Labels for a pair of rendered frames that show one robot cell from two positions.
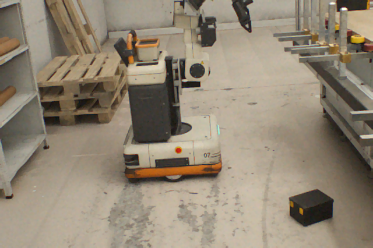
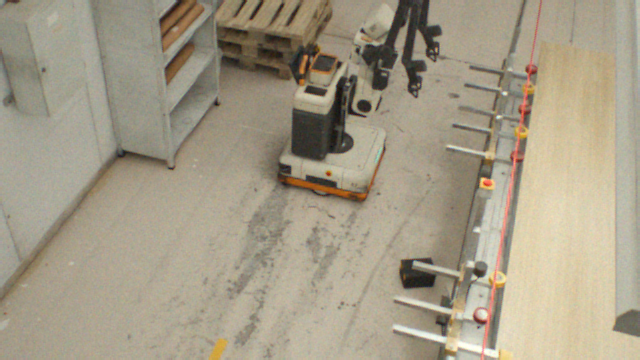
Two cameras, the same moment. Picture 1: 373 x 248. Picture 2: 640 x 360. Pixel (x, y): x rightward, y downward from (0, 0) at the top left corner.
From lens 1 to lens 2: 2.34 m
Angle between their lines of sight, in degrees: 25
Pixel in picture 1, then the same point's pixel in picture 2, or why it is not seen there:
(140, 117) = (299, 136)
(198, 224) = (319, 255)
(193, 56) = (362, 92)
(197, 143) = (347, 172)
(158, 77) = (321, 109)
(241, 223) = (355, 267)
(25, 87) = (205, 44)
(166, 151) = (318, 171)
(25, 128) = (200, 80)
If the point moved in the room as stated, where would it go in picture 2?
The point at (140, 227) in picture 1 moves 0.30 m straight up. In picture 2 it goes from (271, 243) to (271, 211)
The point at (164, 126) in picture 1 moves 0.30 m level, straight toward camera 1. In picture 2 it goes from (319, 149) to (310, 177)
